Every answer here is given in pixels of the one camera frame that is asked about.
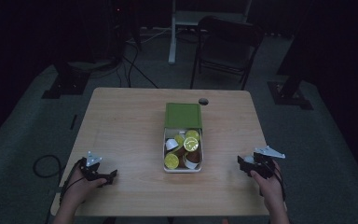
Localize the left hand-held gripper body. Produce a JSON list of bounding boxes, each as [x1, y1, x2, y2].
[[78, 150, 110, 183]]

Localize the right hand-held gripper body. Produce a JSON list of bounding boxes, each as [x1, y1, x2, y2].
[[243, 145, 286, 180]]

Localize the green box with lid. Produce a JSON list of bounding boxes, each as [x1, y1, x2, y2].
[[162, 126, 204, 174]]

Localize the green box lid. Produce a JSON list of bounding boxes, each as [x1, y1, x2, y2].
[[164, 102, 203, 131]]

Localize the person's left hand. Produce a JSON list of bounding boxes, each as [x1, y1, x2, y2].
[[61, 167, 107, 209]]

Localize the person's right hand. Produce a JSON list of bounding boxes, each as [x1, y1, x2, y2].
[[249, 160, 286, 216]]

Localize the small black stick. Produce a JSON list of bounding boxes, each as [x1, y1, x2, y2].
[[69, 114, 78, 132]]

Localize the pile of coffee capsules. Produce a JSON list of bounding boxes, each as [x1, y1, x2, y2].
[[164, 129, 201, 171]]

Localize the black stand base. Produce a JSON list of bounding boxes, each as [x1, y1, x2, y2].
[[267, 62, 314, 111], [41, 61, 91, 100]]

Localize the black folding chair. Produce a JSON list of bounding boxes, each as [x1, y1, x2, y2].
[[189, 15, 266, 91]]

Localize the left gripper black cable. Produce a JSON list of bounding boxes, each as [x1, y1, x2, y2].
[[59, 158, 86, 204]]

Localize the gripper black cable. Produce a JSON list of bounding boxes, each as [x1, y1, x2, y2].
[[59, 158, 86, 204], [267, 161, 287, 201]]

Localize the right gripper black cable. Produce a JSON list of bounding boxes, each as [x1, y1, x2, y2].
[[267, 161, 287, 201]]

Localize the black cable loop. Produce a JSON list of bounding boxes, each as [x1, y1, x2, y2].
[[32, 154, 65, 179]]

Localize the black floor cables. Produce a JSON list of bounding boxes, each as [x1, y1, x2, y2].
[[117, 29, 160, 90]]

